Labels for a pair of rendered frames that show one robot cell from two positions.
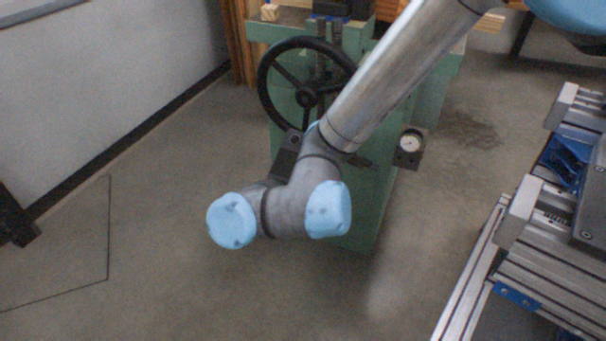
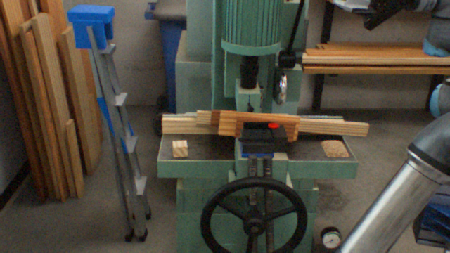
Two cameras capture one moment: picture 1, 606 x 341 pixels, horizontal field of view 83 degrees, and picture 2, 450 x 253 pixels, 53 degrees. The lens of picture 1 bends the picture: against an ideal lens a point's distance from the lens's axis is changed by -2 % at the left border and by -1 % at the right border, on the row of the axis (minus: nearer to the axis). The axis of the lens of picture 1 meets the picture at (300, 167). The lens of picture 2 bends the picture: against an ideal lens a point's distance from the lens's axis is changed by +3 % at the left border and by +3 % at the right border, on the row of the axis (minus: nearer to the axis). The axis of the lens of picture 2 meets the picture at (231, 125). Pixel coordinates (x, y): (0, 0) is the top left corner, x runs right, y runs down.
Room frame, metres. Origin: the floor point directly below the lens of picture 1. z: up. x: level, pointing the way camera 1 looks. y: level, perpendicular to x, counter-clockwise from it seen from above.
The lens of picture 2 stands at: (-0.07, 0.48, 1.56)
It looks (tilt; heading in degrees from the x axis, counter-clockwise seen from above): 26 degrees down; 333
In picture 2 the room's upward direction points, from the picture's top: 2 degrees clockwise
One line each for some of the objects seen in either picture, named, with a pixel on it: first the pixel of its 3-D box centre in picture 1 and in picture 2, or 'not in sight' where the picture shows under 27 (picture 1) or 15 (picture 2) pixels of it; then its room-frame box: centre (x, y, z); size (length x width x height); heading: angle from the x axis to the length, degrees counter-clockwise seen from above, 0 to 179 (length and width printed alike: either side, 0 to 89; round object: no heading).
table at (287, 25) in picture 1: (348, 39); (256, 159); (0.96, -0.14, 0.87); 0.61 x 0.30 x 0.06; 67
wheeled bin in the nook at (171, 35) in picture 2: not in sight; (192, 67); (2.95, -0.70, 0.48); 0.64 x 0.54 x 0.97; 69
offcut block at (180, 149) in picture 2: (270, 12); (180, 148); (1.03, 0.09, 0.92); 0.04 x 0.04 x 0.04; 75
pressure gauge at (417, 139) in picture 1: (410, 142); (330, 238); (0.77, -0.31, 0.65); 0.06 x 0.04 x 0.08; 67
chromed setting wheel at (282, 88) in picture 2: not in sight; (280, 88); (1.14, -0.32, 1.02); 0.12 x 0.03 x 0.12; 157
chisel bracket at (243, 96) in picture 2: not in sight; (247, 98); (1.08, -0.16, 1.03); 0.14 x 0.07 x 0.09; 157
